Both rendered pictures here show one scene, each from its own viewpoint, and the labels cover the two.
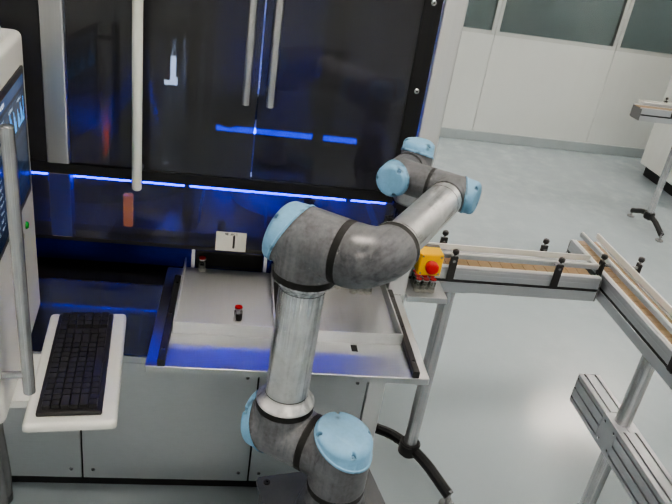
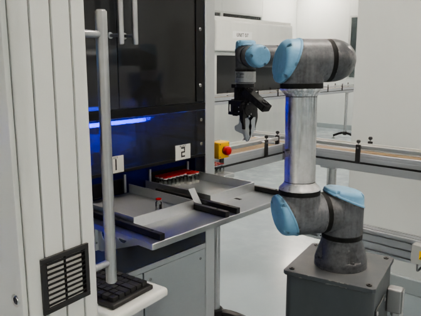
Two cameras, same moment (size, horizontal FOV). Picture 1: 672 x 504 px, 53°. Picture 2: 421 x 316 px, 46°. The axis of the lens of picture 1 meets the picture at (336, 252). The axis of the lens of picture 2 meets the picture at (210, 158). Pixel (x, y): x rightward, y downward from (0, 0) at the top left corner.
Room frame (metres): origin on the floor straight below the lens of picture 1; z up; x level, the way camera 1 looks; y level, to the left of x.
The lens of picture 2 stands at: (0.14, 1.09, 1.38)
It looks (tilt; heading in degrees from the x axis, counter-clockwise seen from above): 11 degrees down; 322
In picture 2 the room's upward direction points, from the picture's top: straight up
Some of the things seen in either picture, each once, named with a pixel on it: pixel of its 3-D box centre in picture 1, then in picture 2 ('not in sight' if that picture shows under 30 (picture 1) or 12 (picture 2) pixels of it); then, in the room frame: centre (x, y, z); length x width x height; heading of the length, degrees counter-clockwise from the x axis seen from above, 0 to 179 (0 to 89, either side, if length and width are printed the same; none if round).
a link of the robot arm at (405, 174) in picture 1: (405, 177); (259, 56); (1.42, -0.13, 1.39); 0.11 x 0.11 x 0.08; 66
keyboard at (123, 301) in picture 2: (78, 358); (79, 274); (1.34, 0.59, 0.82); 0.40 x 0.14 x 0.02; 17
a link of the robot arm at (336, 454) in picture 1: (337, 454); (341, 209); (1.00, -0.07, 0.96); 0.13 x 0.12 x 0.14; 66
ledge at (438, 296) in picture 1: (422, 288); (213, 175); (1.87, -0.29, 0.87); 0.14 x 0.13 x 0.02; 10
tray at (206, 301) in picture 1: (226, 295); (131, 203); (1.61, 0.28, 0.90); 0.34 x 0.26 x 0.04; 10
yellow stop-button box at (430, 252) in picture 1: (428, 259); (218, 149); (1.83, -0.28, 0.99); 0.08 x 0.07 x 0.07; 10
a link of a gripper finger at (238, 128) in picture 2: not in sight; (241, 128); (1.52, -0.14, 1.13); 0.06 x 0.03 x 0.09; 10
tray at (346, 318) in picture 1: (346, 303); (199, 185); (1.67, -0.05, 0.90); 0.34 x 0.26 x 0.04; 11
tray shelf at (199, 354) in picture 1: (287, 321); (181, 204); (1.57, 0.10, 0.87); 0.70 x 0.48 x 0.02; 100
